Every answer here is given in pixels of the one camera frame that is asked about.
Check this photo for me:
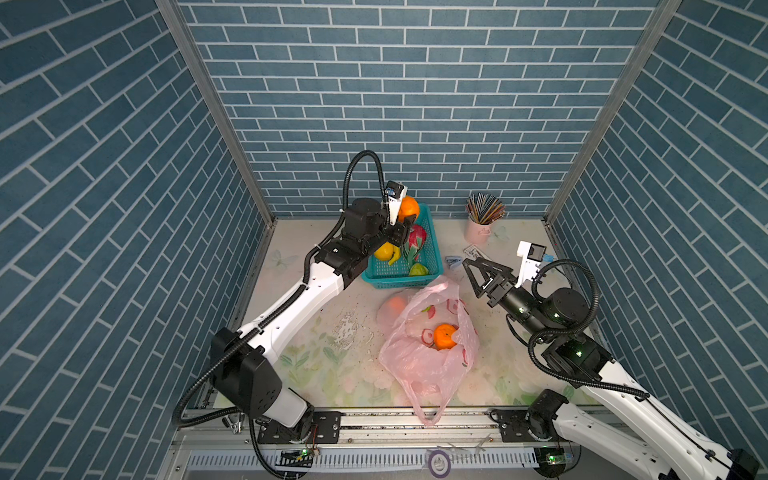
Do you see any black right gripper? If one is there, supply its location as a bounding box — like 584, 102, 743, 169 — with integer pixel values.
470, 256, 557, 346

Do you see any orange tangerine fruit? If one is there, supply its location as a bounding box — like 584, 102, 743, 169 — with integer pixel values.
398, 195, 421, 223

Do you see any red dragon fruit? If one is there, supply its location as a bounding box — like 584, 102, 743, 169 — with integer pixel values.
406, 225, 428, 265

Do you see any yellow lemon fruit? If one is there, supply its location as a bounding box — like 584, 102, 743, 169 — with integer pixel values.
374, 242, 395, 262

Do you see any green pepper fruit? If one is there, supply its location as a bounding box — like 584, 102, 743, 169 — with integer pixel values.
409, 263, 430, 277

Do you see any pink plastic bag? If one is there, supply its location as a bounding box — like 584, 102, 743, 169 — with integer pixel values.
376, 275, 480, 427

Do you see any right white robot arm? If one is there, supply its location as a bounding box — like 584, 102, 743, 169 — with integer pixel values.
462, 258, 760, 479

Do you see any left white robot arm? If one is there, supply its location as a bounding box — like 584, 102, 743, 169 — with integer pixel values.
211, 194, 418, 438

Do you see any orange fruit in bag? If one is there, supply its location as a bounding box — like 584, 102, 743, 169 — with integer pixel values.
386, 295, 408, 317

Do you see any yellow banana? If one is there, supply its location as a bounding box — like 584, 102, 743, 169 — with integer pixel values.
388, 246, 401, 265

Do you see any light blue stapler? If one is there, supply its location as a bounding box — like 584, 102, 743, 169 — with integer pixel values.
445, 256, 464, 269

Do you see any pink metal pencil bucket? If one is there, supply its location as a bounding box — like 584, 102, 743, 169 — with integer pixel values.
465, 216, 493, 246

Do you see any teal plastic basket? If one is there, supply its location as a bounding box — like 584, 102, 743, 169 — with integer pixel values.
361, 202, 444, 289

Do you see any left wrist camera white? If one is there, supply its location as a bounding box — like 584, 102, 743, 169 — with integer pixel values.
384, 181, 408, 225

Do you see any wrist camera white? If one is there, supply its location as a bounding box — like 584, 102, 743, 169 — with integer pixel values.
384, 181, 408, 225
515, 241, 546, 288

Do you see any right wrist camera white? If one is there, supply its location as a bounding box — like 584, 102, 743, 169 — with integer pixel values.
515, 241, 546, 288

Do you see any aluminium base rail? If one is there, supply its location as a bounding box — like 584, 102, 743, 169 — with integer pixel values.
172, 407, 627, 473

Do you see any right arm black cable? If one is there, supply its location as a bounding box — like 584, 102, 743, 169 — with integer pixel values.
526, 259, 652, 400

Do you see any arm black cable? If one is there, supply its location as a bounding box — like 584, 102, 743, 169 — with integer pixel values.
526, 259, 652, 400
172, 149, 387, 428

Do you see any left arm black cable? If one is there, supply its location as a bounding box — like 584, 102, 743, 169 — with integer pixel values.
172, 149, 387, 428

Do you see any left corner aluminium post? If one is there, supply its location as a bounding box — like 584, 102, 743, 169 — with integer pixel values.
156, 0, 275, 229

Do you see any corner aluminium post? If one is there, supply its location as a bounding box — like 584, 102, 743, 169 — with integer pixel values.
543, 0, 681, 229
156, 0, 275, 229

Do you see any right corner aluminium post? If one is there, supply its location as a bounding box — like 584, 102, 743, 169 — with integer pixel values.
543, 0, 681, 229

